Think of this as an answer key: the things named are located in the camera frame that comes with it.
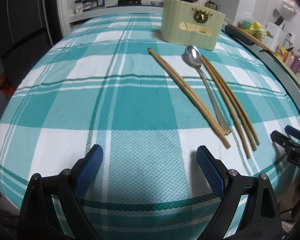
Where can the wooden cutting board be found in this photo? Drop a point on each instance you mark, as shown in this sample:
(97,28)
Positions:
(250,37)

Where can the cream utensil holder box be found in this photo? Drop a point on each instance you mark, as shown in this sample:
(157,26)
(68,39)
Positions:
(185,23)

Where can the hanging snack bag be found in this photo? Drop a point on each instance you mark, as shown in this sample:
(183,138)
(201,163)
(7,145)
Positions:
(290,5)

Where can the yellow packet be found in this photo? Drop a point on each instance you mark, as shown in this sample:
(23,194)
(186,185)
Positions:
(281,52)

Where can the white knife block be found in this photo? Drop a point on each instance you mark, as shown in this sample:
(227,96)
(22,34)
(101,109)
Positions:
(278,36)

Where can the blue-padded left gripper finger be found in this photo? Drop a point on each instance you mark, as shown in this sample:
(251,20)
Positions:
(38,218)

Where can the teal white plaid tablecloth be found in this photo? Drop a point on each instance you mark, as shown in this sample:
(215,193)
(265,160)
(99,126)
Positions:
(99,85)

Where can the purple cup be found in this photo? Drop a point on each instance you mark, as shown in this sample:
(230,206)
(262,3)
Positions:
(295,66)

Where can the glass teapot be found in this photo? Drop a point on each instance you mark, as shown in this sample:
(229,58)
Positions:
(211,5)

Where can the plastic bag with sponges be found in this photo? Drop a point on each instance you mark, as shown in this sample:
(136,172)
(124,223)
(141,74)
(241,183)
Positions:
(248,24)

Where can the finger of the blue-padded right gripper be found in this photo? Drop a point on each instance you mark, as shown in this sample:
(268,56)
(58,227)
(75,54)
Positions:
(260,218)

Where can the spice jar white label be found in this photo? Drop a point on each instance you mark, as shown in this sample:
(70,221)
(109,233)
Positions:
(78,7)

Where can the black refrigerator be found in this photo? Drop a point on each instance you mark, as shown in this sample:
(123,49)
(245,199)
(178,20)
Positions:
(28,30)

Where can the metal spoon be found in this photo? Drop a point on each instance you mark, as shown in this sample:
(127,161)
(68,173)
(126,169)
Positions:
(193,58)

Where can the spice jar rack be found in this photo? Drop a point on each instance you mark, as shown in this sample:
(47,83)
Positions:
(89,5)

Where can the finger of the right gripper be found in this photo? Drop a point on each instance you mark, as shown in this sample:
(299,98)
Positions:
(282,140)
(292,131)

